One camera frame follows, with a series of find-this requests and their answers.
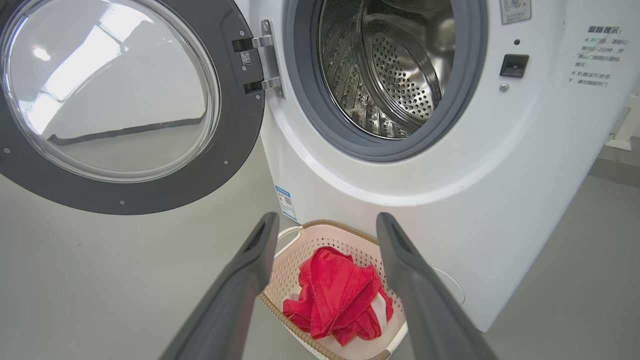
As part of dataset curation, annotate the round white filter cover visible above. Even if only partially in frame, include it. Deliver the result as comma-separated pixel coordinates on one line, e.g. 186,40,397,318
432,265,466,306

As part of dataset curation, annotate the printed text notice sticker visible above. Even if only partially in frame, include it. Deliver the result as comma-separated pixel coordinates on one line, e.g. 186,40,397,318
567,25,623,88

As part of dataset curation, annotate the dark round glass washer door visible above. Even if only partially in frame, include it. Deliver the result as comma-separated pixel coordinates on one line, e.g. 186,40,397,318
0,0,266,216

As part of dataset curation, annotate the cream laundry basket brown rim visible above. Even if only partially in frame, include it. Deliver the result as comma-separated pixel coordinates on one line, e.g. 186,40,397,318
259,220,408,360

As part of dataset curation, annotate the metal door hinge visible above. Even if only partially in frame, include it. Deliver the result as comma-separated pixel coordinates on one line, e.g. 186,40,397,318
232,20,286,99

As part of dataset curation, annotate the white front-load washing machine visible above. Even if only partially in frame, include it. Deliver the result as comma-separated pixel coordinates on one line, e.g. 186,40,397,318
235,0,640,333

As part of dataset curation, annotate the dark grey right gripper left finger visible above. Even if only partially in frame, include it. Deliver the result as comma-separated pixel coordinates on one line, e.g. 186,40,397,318
160,212,280,360

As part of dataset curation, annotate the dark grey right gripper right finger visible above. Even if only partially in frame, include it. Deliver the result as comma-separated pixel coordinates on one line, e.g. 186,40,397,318
376,212,498,360

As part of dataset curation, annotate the stainless steel washing machine drum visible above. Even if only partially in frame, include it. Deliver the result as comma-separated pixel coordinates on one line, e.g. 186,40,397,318
317,0,456,140

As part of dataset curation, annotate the blue energy label sticker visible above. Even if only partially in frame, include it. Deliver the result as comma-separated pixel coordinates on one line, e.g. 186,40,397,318
275,186,298,222

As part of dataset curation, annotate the red and white garment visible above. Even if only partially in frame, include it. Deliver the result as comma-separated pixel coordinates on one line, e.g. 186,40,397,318
282,246,394,347

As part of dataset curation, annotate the grey warning sticker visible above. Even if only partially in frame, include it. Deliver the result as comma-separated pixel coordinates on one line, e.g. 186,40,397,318
500,0,532,25

